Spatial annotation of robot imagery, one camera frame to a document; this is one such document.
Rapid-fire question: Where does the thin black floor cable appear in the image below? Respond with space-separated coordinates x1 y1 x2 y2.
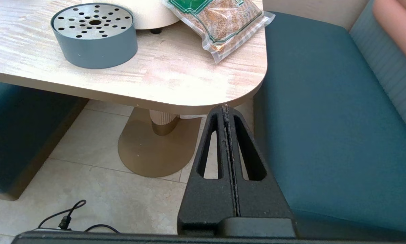
37 199 121 234

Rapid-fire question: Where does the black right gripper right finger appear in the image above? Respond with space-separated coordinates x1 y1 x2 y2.
225 106 295 219

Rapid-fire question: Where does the teal striped bench backrest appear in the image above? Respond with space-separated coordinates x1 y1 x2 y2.
348 0 406 147

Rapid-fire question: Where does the teal bench seat cushion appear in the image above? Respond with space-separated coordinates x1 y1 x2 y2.
0 80 90 201
253 12 406 238

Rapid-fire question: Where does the round grey perforated drip tray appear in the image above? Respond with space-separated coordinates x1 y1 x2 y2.
50 3 138 69

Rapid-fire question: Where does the white dispenser with dark tea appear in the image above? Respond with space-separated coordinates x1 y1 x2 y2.
81 0 182 35

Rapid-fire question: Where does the pink bolster cushion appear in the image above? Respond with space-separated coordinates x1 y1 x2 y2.
372 0 406 72

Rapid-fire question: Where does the green printed snack bag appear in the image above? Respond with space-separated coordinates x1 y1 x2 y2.
162 0 276 65

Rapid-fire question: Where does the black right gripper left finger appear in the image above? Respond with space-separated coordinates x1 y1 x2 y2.
177 105 239 237

